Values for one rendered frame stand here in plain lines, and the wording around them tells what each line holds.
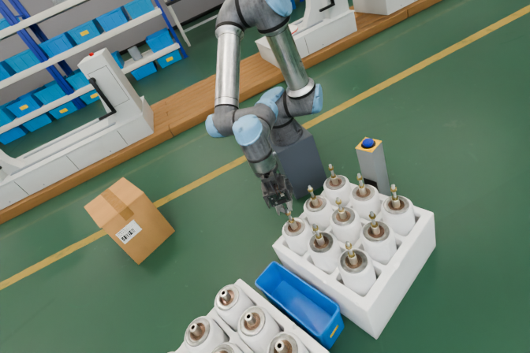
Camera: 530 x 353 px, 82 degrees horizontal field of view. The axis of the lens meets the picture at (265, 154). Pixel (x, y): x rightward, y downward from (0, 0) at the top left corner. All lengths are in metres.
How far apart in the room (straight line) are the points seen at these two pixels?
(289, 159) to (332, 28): 1.84
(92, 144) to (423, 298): 2.53
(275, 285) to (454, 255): 0.63
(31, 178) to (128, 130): 0.86
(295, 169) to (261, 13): 0.69
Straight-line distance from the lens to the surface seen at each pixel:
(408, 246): 1.04
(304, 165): 1.41
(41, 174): 3.09
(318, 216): 1.08
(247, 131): 0.75
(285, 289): 1.25
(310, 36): 2.90
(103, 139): 2.85
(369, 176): 1.26
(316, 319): 1.17
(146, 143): 2.75
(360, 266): 0.93
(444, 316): 1.14
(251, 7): 1.04
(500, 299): 1.19
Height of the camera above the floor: 1.04
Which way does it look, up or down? 33 degrees down
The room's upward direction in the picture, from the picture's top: 25 degrees counter-clockwise
